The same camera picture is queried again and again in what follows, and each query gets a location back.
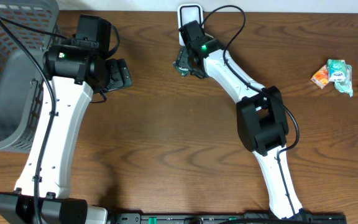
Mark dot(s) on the orange Kleenex tissue pack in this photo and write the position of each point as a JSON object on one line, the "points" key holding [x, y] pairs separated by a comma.
{"points": [[320, 78]]}

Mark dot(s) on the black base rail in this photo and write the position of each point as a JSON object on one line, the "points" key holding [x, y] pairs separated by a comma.
{"points": [[248, 217]]}

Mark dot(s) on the dark green round-label box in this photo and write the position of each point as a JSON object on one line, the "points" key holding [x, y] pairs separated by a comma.
{"points": [[181, 64]]}

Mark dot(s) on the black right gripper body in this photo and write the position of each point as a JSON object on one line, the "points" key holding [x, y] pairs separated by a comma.
{"points": [[196, 71]]}

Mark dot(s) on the mint green wipes pouch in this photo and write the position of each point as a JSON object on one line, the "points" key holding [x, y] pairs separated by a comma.
{"points": [[346, 85]]}

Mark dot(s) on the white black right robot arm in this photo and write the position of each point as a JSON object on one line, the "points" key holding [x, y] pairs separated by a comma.
{"points": [[262, 123]]}

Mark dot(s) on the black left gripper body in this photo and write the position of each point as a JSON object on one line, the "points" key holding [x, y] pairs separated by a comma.
{"points": [[115, 77]]}

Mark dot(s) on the teal Kleenex tissue pack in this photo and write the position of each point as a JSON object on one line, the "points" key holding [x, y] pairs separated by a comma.
{"points": [[337, 70]]}

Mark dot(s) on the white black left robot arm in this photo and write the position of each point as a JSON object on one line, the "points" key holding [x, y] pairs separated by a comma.
{"points": [[72, 72]]}

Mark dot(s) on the grey plastic basket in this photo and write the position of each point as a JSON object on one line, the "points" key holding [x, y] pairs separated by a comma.
{"points": [[20, 83]]}

